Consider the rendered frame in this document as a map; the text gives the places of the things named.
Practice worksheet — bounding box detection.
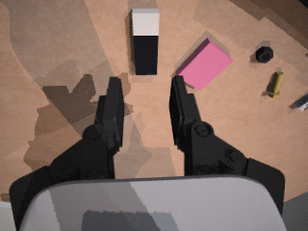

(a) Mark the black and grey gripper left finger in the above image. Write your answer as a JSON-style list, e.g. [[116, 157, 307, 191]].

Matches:
[[9, 77, 125, 231]]

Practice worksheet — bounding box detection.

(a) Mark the pink flat rectangular block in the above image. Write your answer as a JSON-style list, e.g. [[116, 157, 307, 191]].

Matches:
[[175, 38, 233, 90]]

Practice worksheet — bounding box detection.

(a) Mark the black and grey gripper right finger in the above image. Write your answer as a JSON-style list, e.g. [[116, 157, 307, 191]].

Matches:
[[168, 75, 285, 217]]

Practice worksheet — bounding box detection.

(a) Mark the yellow hex bolt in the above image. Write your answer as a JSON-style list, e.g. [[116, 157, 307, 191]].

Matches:
[[269, 72, 284, 98]]

